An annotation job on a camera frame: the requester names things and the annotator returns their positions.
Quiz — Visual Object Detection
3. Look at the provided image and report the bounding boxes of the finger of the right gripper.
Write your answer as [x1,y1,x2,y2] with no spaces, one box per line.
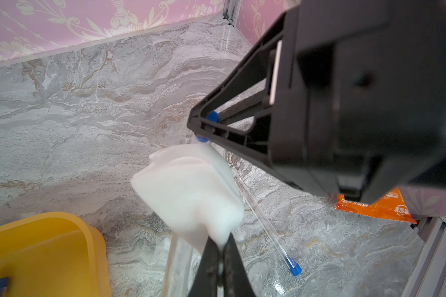
[193,12,286,118]
[187,111,282,174]

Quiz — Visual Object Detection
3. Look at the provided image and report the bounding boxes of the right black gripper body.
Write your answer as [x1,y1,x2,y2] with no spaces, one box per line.
[269,1,446,204]

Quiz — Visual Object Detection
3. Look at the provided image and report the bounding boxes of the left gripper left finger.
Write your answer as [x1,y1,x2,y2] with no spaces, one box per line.
[187,238,221,297]

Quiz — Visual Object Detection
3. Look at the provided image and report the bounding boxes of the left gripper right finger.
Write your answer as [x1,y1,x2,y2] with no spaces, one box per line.
[222,233,256,297]

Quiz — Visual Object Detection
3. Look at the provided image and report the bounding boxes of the white wiping cloth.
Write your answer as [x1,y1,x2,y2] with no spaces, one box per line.
[130,144,244,253]

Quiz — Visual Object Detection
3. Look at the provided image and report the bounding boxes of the yellow plastic basin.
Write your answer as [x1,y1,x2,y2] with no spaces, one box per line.
[0,212,112,297]

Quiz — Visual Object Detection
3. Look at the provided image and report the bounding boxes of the orange snack bag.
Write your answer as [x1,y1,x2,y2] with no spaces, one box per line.
[334,188,416,224]

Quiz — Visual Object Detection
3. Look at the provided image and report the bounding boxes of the aluminium front rail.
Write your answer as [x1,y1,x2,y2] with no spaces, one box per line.
[402,216,446,297]

